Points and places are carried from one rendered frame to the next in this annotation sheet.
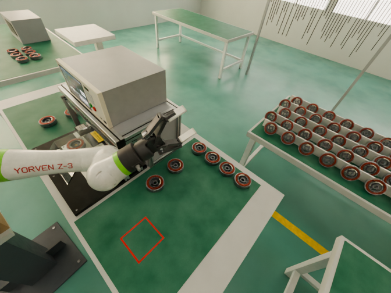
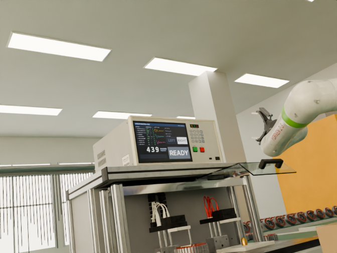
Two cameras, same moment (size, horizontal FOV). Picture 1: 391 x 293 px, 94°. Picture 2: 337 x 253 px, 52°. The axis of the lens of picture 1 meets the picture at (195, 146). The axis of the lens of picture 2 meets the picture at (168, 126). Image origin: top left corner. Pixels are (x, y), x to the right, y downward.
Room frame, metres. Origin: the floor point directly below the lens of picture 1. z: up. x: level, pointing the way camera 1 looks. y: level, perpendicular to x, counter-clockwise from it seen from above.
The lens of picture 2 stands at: (0.43, 1.95, 0.87)
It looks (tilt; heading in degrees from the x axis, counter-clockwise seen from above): 17 degrees up; 286
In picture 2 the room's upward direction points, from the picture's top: 10 degrees counter-clockwise
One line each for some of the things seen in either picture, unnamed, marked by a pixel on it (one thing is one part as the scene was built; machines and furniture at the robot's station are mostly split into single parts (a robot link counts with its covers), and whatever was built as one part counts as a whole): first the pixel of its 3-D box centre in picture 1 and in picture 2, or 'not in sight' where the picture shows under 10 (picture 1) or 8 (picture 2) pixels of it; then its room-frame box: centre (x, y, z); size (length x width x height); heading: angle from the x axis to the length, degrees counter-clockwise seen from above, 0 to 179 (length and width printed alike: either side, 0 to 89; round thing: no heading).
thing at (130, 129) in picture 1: (118, 99); (157, 181); (0.95, 0.52, 1.09); 0.68 x 0.44 x 0.05; 53
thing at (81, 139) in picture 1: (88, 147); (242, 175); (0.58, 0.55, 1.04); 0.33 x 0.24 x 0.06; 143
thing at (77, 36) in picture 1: (93, 59); not in sight; (1.70, 1.08, 0.98); 0.37 x 0.35 x 0.46; 53
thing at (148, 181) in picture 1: (155, 183); (265, 239); (0.58, 0.22, 0.77); 0.11 x 0.11 x 0.04
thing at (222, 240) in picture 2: not in sight; (217, 243); (0.74, 0.53, 0.80); 0.08 x 0.05 x 0.06; 53
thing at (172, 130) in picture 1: (163, 140); not in sight; (0.82, 0.21, 0.91); 0.28 x 0.03 x 0.32; 143
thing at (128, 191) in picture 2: (88, 122); (189, 185); (0.77, 0.65, 1.03); 0.62 x 0.01 x 0.03; 53
